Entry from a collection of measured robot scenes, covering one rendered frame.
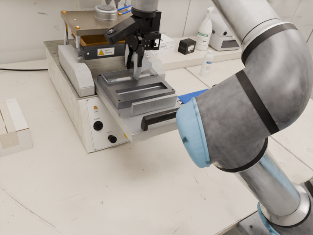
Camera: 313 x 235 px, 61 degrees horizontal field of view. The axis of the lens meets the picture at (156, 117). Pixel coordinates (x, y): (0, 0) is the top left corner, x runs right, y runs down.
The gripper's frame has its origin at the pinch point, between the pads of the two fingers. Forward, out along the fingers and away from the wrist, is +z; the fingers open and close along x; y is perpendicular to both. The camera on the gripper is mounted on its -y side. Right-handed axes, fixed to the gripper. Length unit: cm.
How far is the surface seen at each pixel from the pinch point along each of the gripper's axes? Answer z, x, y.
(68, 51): 1.1, 20.9, -14.4
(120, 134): 22.2, -4.5, -4.1
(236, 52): 20, 39, 97
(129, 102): 2.5, -12.6, -6.3
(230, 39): 12, 42, 91
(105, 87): 2.4, -2.9, -10.1
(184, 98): 25.5, 11.3, 36.5
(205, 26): 6, 48, 73
